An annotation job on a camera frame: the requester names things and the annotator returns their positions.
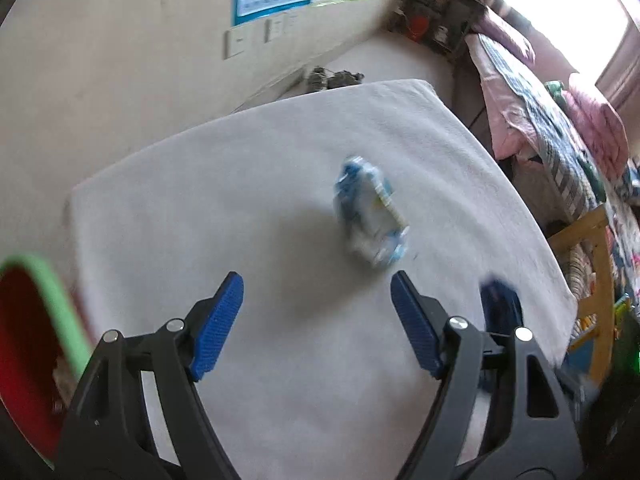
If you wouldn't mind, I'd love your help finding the green rimmed red trash bin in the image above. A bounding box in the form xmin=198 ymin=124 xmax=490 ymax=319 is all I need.
xmin=1 ymin=252 xmax=93 ymax=460

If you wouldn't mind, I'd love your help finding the dark blue snack bag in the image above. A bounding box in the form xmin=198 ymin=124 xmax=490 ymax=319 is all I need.
xmin=480 ymin=278 xmax=524 ymax=335

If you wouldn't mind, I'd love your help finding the light blue snack wrapper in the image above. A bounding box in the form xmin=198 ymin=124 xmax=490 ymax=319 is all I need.
xmin=334 ymin=155 xmax=410 ymax=268

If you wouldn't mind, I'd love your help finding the white fabric table cover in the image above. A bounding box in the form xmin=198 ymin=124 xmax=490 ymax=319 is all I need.
xmin=70 ymin=80 xmax=577 ymax=479

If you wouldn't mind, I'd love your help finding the bed with checkered blanket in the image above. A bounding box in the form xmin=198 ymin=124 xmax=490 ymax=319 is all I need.
xmin=465 ymin=26 xmax=639 ymax=304

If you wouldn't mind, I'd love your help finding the pink pillow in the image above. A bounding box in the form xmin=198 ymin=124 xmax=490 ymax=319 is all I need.
xmin=564 ymin=73 xmax=629 ymax=181

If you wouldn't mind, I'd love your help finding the dark bedside shelf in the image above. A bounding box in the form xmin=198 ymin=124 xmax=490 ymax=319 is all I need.
xmin=387 ymin=0 xmax=485 ymax=64

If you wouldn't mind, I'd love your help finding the wooden chair frame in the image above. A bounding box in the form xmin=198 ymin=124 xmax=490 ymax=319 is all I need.
xmin=548 ymin=205 xmax=615 ymax=386

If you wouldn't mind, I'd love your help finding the white wall switch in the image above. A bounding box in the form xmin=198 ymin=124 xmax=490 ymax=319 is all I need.
xmin=224 ymin=26 xmax=246 ymax=60

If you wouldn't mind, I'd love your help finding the white wall socket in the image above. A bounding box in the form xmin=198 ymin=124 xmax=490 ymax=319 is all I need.
xmin=264 ymin=12 xmax=298 ymax=44

